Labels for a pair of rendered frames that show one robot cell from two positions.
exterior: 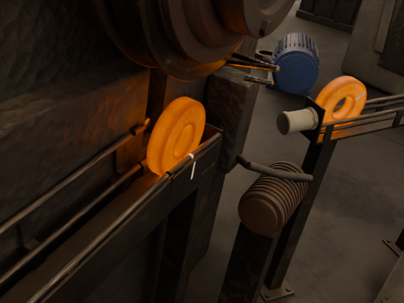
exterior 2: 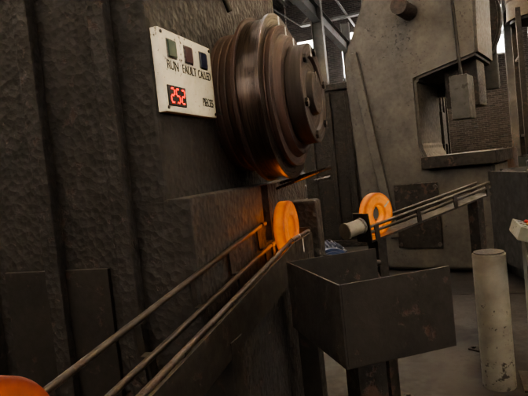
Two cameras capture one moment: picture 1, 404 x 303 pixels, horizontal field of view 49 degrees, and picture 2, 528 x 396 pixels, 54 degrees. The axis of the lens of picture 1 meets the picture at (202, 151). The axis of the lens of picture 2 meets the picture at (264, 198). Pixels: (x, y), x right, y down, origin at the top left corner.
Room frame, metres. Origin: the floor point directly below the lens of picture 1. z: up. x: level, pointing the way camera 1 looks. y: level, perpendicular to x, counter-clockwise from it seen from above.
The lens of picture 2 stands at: (-0.79, 0.23, 0.91)
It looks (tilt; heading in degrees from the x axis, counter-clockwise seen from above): 3 degrees down; 355
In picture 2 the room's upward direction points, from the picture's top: 6 degrees counter-clockwise
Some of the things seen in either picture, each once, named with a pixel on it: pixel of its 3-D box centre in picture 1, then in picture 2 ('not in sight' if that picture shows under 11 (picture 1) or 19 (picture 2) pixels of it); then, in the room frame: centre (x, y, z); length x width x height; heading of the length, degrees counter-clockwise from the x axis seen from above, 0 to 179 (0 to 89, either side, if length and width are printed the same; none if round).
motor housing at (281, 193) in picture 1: (256, 250); not in sight; (0.97, -0.21, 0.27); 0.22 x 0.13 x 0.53; 156
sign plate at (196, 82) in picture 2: not in sight; (186, 77); (0.46, 0.28, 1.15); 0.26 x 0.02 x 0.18; 156
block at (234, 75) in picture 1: (225, 120); (306, 234); (0.95, -0.04, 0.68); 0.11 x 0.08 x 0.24; 66
